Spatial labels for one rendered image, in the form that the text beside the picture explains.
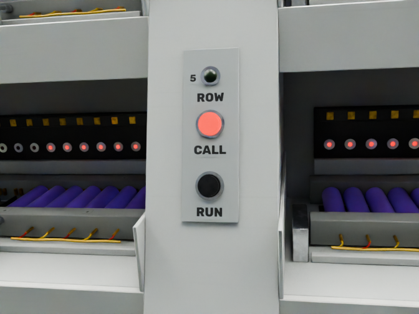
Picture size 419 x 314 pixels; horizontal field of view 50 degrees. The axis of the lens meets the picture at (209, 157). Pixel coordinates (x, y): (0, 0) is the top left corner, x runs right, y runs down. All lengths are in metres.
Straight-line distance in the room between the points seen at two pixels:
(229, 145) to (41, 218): 0.20
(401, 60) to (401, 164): 0.17
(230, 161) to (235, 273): 0.08
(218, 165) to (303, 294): 0.10
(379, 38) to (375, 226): 0.14
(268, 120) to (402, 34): 0.11
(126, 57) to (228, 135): 0.10
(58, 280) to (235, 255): 0.14
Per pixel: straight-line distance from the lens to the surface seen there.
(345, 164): 0.48
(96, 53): 0.36
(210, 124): 0.31
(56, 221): 0.43
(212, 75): 0.32
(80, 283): 0.36
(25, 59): 0.39
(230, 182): 0.31
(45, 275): 0.38
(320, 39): 0.33
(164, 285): 0.33
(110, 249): 0.39
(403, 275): 0.36
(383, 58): 0.34
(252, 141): 0.31
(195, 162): 0.31
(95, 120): 0.51
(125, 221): 0.40
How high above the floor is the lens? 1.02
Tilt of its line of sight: 4 degrees up
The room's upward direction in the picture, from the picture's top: straight up
